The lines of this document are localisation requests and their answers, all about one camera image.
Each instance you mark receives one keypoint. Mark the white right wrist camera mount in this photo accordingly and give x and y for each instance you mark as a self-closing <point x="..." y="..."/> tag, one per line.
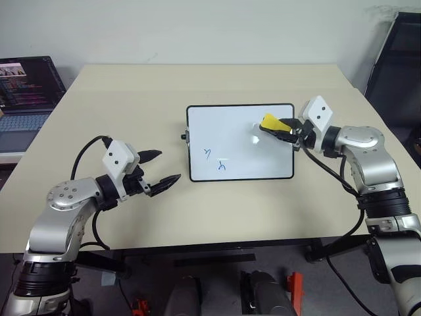
<point x="320" y="112"/>

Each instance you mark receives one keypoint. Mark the black table leg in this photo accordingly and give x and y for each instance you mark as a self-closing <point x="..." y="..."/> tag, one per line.
<point x="102" y="261"/>
<point x="338" y="247"/>

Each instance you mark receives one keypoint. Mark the black office chair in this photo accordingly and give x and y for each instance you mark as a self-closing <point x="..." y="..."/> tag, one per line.
<point x="401" y="66"/>

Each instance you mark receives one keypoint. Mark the yellow whiteboard eraser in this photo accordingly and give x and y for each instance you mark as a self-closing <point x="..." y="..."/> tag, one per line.
<point x="271" y="121"/>

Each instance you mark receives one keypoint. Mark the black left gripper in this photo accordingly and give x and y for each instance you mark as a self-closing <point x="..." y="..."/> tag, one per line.
<point x="136" y="182"/>

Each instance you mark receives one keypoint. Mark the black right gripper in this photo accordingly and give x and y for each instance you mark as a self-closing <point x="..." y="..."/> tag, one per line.
<point x="305" y="136"/>

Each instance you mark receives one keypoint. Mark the dark rounded shape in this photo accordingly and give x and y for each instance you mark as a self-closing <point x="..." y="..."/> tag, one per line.
<point x="266" y="293"/>

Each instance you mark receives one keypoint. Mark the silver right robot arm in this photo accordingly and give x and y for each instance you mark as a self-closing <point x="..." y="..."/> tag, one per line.
<point x="371" y="164"/>

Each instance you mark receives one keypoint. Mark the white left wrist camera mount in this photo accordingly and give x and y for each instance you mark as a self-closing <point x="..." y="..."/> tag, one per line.
<point x="116" y="158"/>

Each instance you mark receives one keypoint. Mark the large orange plastic part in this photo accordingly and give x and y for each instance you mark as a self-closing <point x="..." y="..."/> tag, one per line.
<point x="296" y="289"/>

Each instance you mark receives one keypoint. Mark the grey rounded shape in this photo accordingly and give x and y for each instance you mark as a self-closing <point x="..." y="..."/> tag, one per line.
<point x="184" y="296"/>

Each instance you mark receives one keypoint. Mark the open grey laptop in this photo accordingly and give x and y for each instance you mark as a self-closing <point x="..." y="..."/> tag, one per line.
<point x="26" y="89"/>

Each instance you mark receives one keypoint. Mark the small orange plastic part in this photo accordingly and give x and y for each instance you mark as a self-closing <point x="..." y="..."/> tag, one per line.
<point x="139" y="306"/>

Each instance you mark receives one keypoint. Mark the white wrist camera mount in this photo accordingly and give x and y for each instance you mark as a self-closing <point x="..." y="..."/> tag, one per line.
<point x="116" y="158"/>
<point x="320" y="112"/>

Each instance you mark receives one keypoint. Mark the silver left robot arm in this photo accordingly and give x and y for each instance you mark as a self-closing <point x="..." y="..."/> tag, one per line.
<point x="59" y="227"/>

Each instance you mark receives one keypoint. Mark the black whiteboard side clip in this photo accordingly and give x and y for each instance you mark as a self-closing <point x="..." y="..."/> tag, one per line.
<point x="184" y="135"/>

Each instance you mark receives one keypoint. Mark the black-framed small whiteboard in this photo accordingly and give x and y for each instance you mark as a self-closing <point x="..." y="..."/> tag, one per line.
<point x="230" y="138"/>

